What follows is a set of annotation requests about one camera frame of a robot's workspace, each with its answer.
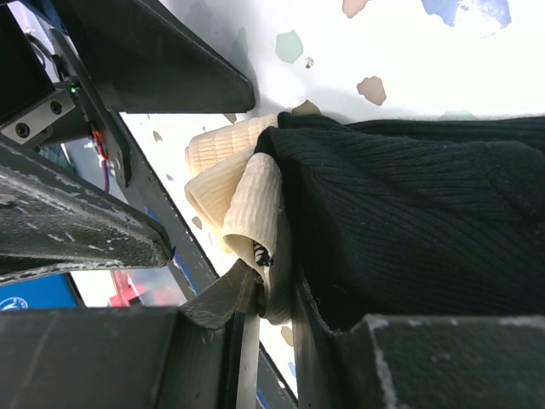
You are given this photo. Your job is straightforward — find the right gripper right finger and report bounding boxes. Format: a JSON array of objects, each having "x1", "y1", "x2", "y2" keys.
[{"x1": 292, "y1": 277, "x2": 544, "y2": 408}]

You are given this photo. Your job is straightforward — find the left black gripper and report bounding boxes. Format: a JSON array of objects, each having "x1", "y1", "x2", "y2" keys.
[{"x1": 1, "y1": 0, "x2": 255, "y2": 187}]

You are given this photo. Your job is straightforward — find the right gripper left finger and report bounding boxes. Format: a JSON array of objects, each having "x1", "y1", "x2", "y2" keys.
[{"x1": 1, "y1": 263, "x2": 260, "y2": 408}]

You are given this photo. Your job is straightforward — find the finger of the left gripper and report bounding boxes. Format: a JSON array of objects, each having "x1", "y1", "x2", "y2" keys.
[{"x1": 1, "y1": 140, "x2": 173, "y2": 285}]

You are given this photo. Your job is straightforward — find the black underwear beige waistband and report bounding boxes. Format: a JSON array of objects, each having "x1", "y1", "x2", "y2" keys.
[{"x1": 185, "y1": 112, "x2": 544, "y2": 330}]

